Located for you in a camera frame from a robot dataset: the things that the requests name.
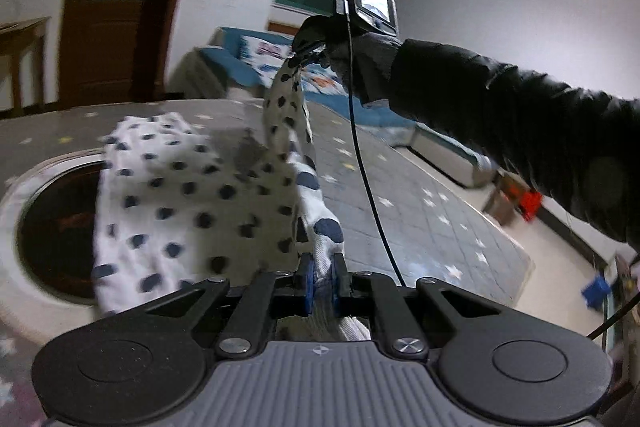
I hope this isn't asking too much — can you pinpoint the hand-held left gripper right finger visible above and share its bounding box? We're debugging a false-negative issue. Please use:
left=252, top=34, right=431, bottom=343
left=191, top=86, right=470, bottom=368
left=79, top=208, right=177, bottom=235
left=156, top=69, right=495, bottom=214
left=331, top=252, right=551, bottom=356

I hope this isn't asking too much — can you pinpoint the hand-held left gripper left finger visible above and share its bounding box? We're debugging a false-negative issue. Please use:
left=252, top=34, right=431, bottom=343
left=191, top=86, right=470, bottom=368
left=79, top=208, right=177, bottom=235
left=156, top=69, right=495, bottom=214
left=102, top=252, right=316, bottom=357

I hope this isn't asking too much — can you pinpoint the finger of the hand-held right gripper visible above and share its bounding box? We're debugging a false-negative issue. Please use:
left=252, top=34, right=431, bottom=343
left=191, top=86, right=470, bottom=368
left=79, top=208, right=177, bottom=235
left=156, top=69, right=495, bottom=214
left=291, top=42, right=327, bottom=68

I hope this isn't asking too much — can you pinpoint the white polka dot garment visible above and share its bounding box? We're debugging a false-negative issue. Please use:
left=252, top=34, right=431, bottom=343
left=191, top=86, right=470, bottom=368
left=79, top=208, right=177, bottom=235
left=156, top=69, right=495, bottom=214
left=91, top=54, right=373, bottom=343

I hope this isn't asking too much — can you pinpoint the person's right forearm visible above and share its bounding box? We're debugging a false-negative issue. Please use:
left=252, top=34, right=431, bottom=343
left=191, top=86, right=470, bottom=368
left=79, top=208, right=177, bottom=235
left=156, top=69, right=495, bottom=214
left=387, top=38, right=640, bottom=248

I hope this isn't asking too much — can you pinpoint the person's right hand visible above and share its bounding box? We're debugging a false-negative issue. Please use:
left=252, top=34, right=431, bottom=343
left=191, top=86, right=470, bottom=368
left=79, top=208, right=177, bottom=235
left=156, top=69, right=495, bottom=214
left=324, top=31, right=402, bottom=106

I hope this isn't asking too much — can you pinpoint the butterfly print cushion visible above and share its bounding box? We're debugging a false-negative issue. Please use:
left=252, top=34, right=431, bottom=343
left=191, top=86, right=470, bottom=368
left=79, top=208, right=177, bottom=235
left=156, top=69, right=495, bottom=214
left=239, top=33, right=353, bottom=102

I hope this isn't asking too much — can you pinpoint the blue sofa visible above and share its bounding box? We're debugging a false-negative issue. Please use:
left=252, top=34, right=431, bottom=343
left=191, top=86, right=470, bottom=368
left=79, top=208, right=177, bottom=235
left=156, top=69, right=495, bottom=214
left=167, top=26, right=497, bottom=188

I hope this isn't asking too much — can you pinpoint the cardboard box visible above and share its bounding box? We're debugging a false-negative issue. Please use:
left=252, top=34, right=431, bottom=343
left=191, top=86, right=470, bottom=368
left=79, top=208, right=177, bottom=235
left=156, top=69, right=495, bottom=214
left=481, top=171, right=527, bottom=228

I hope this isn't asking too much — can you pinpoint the brown wooden door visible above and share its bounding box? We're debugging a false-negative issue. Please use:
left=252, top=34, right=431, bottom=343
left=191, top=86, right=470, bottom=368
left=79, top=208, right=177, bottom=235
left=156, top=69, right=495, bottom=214
left=56, top=0, right=207, bottom=110

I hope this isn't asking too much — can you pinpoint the red plastic object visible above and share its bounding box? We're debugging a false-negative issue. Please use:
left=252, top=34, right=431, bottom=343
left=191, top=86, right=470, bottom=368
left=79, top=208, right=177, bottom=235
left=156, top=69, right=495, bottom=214
left=520, top=189, right=544, bottom=224

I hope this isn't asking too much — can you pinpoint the blue plastic object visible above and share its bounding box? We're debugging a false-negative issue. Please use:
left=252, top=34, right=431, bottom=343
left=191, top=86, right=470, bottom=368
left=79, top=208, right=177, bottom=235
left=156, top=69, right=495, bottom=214
left=581, top=276, right=614, bottom=311

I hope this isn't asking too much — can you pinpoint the wooden table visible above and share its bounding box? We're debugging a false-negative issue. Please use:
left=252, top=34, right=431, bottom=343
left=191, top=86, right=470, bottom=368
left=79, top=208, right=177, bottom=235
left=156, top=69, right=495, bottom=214
left=0, top=17, right=52, bottom=112

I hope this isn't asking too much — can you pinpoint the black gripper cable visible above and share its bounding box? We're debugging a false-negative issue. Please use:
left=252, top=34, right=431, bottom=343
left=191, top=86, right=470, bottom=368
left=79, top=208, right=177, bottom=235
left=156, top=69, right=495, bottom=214
left=344, top=14, right=407, bottom=289

